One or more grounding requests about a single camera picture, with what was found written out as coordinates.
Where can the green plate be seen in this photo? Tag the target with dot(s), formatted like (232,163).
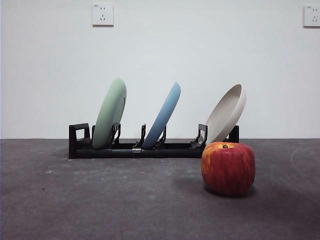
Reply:
(108,112)

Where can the white wall socket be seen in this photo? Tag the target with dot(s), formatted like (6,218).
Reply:
(103,15)
(312,16)

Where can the red apple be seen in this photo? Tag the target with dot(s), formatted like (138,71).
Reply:
(228,170)

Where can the black plate rack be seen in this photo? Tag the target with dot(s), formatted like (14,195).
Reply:
(100,153)

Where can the blue plate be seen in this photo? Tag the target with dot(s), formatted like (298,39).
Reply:
(163,115)

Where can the beige plate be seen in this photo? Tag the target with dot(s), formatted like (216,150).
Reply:
(225,117)

